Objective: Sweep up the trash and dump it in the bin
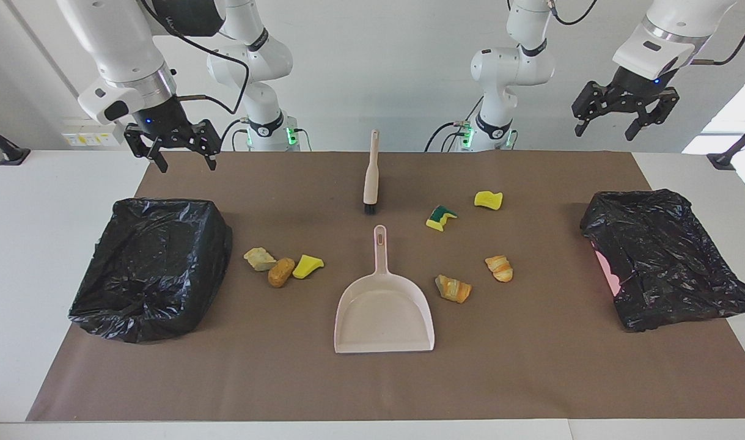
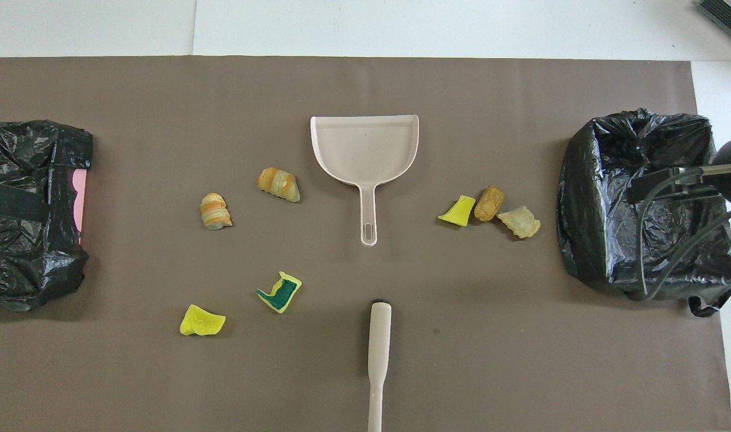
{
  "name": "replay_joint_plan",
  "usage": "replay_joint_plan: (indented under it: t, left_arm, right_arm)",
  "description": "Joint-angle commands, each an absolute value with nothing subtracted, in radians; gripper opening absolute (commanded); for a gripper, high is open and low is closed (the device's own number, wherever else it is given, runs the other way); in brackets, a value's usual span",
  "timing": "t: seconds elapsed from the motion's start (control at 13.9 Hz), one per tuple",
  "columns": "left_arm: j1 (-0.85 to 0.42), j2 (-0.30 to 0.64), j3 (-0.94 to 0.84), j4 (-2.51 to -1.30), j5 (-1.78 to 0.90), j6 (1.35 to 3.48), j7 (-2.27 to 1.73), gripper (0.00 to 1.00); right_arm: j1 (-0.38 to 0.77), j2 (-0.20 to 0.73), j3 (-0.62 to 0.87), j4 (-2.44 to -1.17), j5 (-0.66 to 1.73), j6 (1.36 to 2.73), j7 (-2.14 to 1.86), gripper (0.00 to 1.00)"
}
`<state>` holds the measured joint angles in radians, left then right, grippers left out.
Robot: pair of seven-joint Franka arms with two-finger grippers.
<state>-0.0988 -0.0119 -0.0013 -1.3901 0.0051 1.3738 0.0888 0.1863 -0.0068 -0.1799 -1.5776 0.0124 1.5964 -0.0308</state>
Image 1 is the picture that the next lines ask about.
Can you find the pink plastic bin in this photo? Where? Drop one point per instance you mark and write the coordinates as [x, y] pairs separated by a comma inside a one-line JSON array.
[[605, 266]]

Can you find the orange striped croissant piece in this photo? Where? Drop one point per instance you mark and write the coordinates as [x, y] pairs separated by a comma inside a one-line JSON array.
[[499, 269]]

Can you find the pale pastry piece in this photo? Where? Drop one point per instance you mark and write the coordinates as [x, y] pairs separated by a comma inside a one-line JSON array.
[[260, 259]]

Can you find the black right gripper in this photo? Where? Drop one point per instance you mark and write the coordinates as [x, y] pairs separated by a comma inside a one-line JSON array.
[[164, 125]]

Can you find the beige plastic dustpan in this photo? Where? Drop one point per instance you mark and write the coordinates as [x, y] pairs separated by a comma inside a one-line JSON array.
[[384, 318]]

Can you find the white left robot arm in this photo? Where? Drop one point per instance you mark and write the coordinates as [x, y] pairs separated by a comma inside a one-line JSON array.
[[513, 67]]

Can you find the white wall socket box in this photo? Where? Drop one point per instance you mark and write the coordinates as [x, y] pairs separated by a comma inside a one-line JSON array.
[[91, 131]]

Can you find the crumpled black trash bag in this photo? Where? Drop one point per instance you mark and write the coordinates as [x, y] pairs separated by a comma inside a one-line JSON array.
[[665, 256]]

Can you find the brown bread roll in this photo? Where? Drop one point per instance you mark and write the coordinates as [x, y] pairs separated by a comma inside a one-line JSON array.
[[280, 272]]

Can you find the yellow green scouring sponge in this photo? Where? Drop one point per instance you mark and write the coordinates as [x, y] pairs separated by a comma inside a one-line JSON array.
[[439, 218]]

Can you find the black bag lined open bin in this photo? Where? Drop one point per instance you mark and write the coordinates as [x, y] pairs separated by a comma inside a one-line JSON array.
[[152, 269]]

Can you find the black camera stand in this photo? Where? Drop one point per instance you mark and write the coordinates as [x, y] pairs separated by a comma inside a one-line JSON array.
[[736, 146], [2, 146]]

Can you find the greenish striped croissant piece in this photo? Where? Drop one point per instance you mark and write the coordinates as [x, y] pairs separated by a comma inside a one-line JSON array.
[[453, 289]]

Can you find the yellow wedge sponge piece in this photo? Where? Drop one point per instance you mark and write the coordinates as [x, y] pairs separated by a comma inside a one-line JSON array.
[[306, 266]]

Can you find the grey wall conduit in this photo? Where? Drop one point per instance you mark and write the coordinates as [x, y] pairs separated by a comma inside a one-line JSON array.
[[51, 58]]

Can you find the brown paper table mat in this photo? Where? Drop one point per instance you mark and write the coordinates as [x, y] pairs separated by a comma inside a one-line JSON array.
[[348, 379]]

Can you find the beige hand brush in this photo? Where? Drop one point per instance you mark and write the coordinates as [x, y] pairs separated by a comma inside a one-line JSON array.
[[371, 177]]

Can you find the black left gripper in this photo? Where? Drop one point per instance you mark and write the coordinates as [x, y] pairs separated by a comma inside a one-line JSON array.
[[638, 85]]

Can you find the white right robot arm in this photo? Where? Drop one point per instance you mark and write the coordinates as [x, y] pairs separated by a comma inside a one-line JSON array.
[[115, 43]]

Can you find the yellow wavy sponge piece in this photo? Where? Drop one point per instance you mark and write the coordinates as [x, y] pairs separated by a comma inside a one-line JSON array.
[[488, 200]]

